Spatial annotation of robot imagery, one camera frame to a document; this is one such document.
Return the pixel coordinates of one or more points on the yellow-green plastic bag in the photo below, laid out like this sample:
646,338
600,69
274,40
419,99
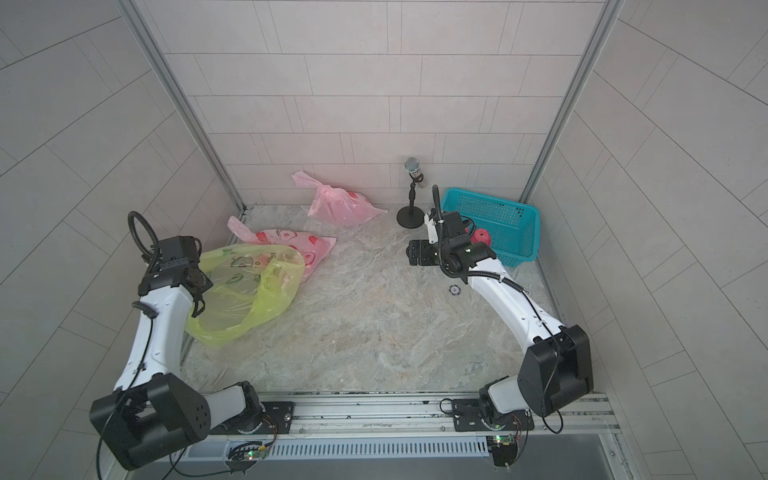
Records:
252,285

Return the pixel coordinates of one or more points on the plain pink plastic bag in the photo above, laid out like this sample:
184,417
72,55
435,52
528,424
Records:
337,206

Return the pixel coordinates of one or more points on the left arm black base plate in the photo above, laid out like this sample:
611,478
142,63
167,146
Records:
276,417

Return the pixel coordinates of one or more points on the left circuit board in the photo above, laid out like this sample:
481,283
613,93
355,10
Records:
243,457

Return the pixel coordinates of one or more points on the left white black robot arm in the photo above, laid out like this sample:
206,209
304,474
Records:
152,412

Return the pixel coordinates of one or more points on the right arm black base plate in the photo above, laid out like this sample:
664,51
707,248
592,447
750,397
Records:
479,415

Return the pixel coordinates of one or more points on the circuit board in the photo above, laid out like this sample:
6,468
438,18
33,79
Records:
243,457
503,450

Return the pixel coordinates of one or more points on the microphone on black stand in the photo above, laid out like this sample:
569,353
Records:
411,216

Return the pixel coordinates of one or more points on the right circuit board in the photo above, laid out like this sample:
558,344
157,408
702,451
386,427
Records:
503,450

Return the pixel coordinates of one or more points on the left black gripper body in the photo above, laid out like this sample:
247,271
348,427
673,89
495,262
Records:
206,280

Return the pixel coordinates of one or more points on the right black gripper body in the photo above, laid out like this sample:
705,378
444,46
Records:
438,253

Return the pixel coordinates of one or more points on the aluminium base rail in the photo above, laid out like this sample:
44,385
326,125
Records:
421,415

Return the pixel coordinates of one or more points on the pink strawberry print plastic bag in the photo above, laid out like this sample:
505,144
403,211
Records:
313,248

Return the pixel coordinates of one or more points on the teal plastic basket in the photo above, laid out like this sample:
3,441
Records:
514,228

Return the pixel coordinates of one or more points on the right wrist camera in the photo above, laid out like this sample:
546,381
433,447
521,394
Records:
430,224

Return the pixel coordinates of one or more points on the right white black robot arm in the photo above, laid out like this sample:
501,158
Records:
557,367

